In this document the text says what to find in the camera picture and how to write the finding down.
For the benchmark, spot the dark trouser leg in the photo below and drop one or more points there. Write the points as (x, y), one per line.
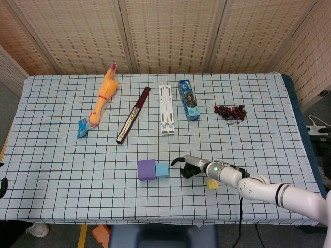
(13, 233)

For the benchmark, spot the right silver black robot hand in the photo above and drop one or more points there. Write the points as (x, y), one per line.
(197, 164)

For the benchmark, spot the black equipment beside table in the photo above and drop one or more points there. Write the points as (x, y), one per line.
(322, 144)

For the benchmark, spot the light blue checkered tablecloth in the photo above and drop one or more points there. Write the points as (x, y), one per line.
(77, 168)

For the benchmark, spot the small yellow cube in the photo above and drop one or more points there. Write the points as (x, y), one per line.
(212, 186)

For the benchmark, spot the dark red grape bunch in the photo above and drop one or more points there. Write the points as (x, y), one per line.
(230, 111)

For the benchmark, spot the yellow rubber chicken toy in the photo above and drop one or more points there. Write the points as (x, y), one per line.
(107, 89)

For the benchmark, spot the large purple cube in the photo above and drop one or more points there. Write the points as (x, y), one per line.
(146, 170)

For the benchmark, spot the dark blue table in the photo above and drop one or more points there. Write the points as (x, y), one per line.
(292, 87)

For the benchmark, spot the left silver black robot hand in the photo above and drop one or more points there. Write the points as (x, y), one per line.
(3, 187)

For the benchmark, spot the dark red folded fan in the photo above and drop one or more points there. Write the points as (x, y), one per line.
(132, 117)

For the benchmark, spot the white folding laptop stand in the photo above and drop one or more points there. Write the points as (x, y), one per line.
(166, 108)

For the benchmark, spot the small blue packet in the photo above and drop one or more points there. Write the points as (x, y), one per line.
(82, 129)

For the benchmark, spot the blue cookie box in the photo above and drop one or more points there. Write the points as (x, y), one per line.
(190, 103)

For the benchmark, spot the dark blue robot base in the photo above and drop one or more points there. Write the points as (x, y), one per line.
(160, 236)

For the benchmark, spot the white sneaker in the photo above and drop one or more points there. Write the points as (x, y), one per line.
(38, 230)

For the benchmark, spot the pale woven screen panel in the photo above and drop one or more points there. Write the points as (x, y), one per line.
(10, 72)

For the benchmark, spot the light blue cube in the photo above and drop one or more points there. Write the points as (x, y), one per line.
(162, 171)

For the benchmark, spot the beige woven folding screen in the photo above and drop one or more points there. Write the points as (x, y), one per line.
(168, 33)

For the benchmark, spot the white power strip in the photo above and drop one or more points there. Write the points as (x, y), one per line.
(314, 130)

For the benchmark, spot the orange block on floor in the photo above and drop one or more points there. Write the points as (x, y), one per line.
(101, 233)

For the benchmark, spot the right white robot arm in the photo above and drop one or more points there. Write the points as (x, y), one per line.
(258, 186)

